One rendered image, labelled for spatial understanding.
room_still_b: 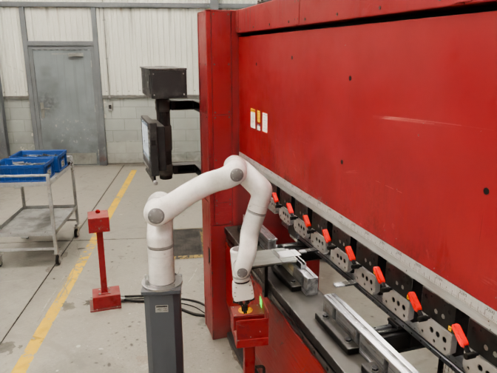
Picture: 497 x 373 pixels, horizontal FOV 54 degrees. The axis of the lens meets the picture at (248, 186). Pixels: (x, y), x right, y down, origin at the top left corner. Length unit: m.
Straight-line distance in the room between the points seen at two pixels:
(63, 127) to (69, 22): 1.85
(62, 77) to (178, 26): 2.27
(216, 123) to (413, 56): 1.86
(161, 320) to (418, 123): 1.45
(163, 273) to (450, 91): 1.45
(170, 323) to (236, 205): 1.26
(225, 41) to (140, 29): 6.18
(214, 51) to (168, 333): 1.74
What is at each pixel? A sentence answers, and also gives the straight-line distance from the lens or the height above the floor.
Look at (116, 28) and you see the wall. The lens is 9.40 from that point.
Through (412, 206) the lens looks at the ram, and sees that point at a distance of 1.64.
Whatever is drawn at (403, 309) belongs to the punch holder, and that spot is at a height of 1.21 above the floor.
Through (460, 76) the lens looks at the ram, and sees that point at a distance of 1.46.
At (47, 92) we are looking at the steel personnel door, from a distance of 9.68.
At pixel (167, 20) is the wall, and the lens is 9.30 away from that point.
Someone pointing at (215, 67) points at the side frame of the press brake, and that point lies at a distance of 3.21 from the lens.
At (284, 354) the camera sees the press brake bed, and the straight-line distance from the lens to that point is 2.62.
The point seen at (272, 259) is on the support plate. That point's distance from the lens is 2.59.
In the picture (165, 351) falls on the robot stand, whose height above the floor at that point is 0.68.
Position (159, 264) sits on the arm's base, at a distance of 2.28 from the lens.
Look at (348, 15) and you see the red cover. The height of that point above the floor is 2.17.
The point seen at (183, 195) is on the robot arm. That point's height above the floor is 1.44.
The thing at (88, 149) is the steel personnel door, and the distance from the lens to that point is 9.65.
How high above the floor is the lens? 2.04
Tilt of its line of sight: 15 degrees down
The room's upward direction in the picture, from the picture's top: straight up
